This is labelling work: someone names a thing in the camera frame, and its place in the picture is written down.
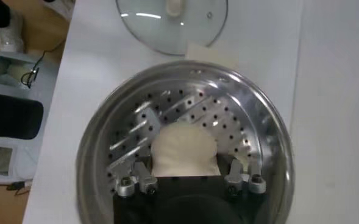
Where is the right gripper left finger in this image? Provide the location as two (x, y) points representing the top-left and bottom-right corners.
(108, 159), (159, 198)

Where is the stainless steel steamer basket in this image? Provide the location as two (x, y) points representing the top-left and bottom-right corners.
(76, 60), (295, 224)

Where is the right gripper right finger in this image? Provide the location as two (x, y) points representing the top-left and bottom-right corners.
(217, 153), (267, 195)

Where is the glass pot lid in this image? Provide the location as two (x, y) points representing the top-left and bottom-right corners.
(115, 0), (229, 56)

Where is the white steamed baozi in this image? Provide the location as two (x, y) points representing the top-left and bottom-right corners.
(150, 121), (222, 177)

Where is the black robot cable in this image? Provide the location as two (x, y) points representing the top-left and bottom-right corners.
(20, 38), (68, 89)

